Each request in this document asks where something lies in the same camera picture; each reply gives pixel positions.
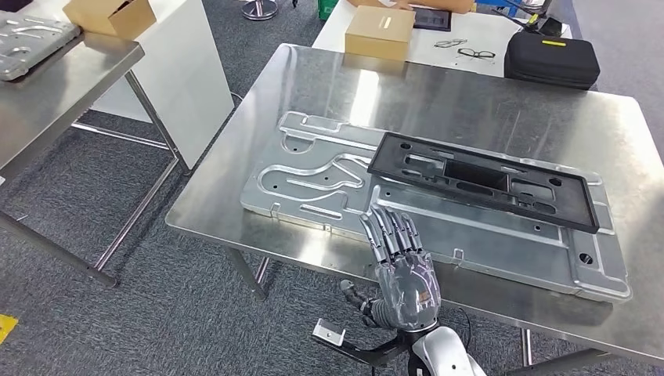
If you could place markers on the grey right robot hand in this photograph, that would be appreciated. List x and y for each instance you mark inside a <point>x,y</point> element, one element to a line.
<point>410,290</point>

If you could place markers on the black plastic car part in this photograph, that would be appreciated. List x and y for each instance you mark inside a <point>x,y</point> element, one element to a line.
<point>570,207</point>

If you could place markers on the steel workbench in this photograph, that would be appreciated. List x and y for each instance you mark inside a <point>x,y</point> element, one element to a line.
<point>467,104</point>

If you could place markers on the stamped metal panel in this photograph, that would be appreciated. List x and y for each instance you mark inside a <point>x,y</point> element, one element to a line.
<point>31,46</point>
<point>493,238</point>

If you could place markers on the cardboard box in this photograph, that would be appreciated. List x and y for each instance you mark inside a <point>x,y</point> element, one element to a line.
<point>124,23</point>
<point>378,33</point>

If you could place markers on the black zip case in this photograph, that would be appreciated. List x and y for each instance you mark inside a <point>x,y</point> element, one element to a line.
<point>550,65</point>

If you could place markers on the white table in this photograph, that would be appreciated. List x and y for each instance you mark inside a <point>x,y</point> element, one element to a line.
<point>467,28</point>

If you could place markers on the black tablet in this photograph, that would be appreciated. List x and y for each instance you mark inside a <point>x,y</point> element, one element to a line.
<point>431,19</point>

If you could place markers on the green plastic box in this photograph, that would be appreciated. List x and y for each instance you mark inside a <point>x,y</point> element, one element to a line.
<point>327,9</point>

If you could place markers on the white cabinet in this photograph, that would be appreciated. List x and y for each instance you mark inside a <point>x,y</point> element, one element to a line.
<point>192,78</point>

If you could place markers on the steel table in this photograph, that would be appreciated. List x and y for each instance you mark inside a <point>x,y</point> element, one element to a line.
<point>67,88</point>

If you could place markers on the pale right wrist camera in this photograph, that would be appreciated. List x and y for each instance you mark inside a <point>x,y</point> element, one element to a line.
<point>328,332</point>

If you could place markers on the black frame glasses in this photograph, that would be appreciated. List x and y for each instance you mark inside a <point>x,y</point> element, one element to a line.
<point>465,52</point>

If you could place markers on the clear frame glasses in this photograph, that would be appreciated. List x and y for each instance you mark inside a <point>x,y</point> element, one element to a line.
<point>441,43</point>

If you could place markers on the chrome stanchion post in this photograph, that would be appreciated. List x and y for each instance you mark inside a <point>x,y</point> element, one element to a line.
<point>259,11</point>

